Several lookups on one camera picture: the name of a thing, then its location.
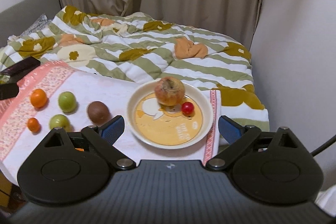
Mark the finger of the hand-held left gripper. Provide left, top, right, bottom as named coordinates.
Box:
left=0, top=82, right=19, bottom=101
left=0, top=56, right=41, bottom=77

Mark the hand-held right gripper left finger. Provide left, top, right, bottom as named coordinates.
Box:
left=41, top=115, right=137, bottom=170

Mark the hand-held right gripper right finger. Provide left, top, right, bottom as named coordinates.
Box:
left=205, top=115, right=303, bottom=171

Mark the brown kiwi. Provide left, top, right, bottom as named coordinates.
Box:
left=87, top=101, right=110, bottom=125

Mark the medium orange mandarin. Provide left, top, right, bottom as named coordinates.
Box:
left=30, top=89, right=49, bottom=109

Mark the small orange mandarin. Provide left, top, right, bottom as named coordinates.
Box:
left=27, top=117, right=41, bottom=133

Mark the cream plate with yellow print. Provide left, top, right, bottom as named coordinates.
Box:
left=127, top=80, right=214, bottom=148

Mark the green round fruit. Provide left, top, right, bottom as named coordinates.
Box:
left=49, top=114, right=71, bottom=132
left=58, top=91, right=77, bottom=112

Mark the white cloth with pink border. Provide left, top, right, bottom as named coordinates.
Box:
left=0, top=60, right=222, bottom=188

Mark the red cherry tomato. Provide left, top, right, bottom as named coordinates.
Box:
left=181, top=101, right=195, bottom=116

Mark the grey patterned cloth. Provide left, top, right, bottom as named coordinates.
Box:
left=25, top=13, right=54, bottom=34

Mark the grey bed headboard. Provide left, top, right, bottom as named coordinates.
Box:
left=0, top=0, right=60, bottom=41

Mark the red yellow apple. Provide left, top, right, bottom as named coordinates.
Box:
left=154, top=77, right=186, bottom=106

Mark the striped floral blanket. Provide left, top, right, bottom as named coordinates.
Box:
left=0, top=5, right=271, bottom=146

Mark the black cable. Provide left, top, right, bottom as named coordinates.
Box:
left=311, top=133, right=336, bottom=156

